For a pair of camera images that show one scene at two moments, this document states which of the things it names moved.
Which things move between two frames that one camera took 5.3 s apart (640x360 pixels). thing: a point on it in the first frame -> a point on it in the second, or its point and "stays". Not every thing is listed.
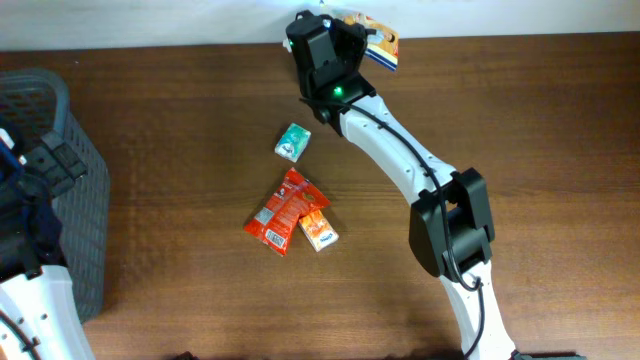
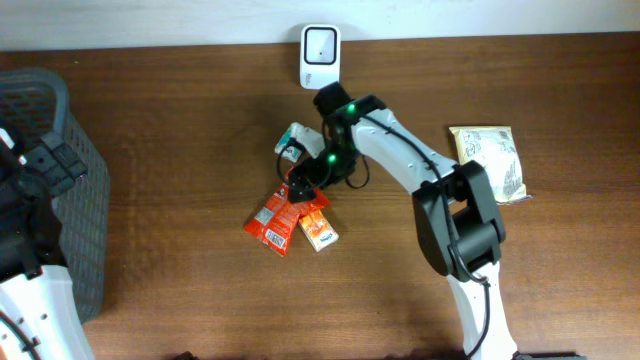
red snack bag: (289, 200) stays
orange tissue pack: (318, 230) stays
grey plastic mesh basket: (34, 102) stays
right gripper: (352, 39) -> (324, 178)
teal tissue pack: (292, 142) stays
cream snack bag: (383, 44) -> (496, 148)
